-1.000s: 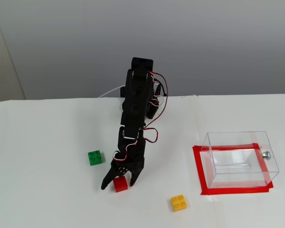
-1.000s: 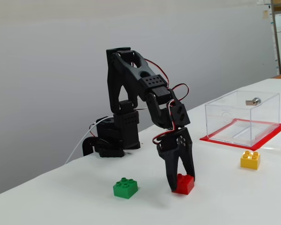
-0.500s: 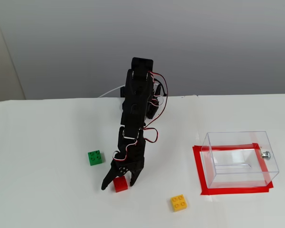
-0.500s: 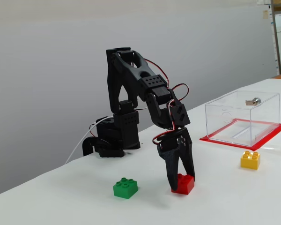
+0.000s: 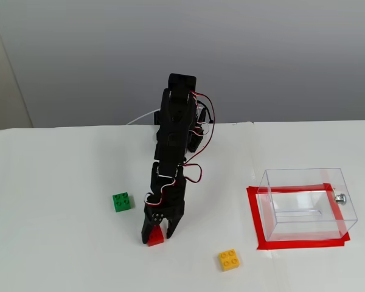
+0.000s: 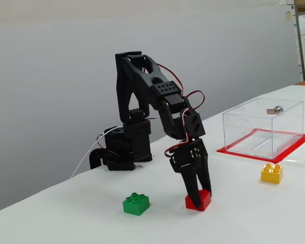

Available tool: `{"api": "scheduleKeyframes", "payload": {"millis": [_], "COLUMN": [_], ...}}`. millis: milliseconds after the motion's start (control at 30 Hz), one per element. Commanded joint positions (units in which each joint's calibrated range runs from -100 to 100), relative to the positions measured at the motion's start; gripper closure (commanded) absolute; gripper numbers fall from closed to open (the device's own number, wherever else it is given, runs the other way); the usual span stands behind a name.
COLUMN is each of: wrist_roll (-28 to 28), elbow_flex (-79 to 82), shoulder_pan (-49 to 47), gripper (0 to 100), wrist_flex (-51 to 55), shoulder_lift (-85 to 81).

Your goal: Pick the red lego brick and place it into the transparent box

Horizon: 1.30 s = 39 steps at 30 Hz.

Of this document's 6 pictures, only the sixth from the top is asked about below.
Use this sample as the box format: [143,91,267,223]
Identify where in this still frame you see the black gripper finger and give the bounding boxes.
[180,168,201,210]
[190,138,212,197]

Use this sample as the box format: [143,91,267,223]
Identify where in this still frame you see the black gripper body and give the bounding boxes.
[169,143,197,175]

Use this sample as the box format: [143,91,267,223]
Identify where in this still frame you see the red lego brick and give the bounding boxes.
[185,189,211,211]

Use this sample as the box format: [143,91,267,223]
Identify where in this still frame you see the green lego brick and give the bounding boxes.
[122,192,150,217]

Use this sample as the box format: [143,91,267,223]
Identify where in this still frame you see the transparent plastic box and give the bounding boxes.
[222,98,304,160]

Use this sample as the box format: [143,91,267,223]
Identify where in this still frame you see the yellow lego brick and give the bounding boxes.
[260,163,283,184]

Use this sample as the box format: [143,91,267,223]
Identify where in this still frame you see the silver metal box lock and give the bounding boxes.
[266,105,284,115]

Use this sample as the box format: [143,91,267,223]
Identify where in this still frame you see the black table clamp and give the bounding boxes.
[89,148,107,170]

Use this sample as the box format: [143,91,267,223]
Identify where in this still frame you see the red white black servo cable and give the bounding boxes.
[157,64,185,93]
[184,90,207,110]
[164,108,192,159]

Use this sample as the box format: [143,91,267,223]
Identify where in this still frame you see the red rectangular base frame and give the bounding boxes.
[217,128,305,164]

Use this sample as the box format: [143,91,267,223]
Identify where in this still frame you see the white power cable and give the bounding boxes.
[70,126,124,179]

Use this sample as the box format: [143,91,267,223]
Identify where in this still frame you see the wooden shelf post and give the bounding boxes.
[293,0,305,82]

